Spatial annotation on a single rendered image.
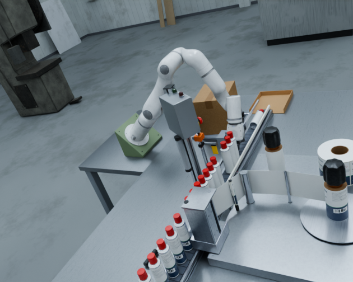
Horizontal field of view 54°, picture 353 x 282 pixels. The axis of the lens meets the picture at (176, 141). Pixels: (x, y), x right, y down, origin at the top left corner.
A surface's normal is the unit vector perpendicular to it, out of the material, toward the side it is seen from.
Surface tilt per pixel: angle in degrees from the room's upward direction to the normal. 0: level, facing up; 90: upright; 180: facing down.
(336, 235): 0
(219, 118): 90
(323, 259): 0
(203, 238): 90
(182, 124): 90
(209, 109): 90
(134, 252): 0
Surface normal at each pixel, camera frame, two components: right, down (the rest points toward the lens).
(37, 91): -0.30, 0.55
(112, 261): -0.28, -0.83
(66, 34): 0.81, -0.07
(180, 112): 0.44, 0.33
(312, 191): -0.54, 0.55
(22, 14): 0.92, -0.04
